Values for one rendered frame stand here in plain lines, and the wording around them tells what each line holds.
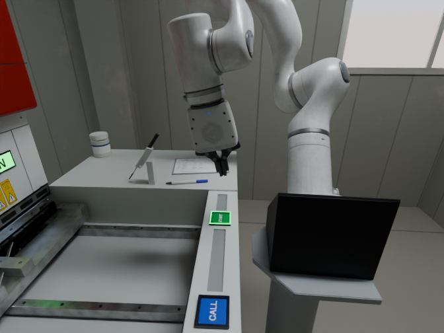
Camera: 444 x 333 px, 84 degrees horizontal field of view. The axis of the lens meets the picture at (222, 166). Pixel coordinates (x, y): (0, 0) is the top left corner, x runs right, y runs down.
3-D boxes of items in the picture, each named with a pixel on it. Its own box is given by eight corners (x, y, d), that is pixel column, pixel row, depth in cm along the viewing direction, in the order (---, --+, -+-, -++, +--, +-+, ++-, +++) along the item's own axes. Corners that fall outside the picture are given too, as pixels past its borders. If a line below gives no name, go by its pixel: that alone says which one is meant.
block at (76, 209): (58, 215, 81) (55, 207, 79) (65, 209, 84) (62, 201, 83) (82, 215, 80) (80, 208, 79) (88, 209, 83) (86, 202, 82)
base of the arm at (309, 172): (330, 209, 77) (328, 152, 82) (362, 199, 59) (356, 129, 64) (269, 204, 78) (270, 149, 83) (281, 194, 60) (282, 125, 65)
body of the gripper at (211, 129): (180, 106, 50) (193, 156, 54) (229, 96, 49) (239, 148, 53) (185, 100, 57) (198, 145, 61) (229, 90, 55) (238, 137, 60)
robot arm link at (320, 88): (301, 150, 82) (300, 87, 88) (361, 136, 68) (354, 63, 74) (279, 139, 74) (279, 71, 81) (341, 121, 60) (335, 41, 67)
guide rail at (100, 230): (53, 234, 81) (51, 227, 80) (57, 230, 83) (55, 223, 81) (205, 239, 79) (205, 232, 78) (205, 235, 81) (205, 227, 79)
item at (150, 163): (137, 185, 82) (131, 147, 76) (141, 180, 85) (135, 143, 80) (155, 185, 81) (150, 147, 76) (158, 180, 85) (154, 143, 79)
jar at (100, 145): (90, 157, 103) (85, 135, 99) (98, 151, 110) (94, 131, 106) (107, 158, 103) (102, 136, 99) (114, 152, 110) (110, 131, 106)
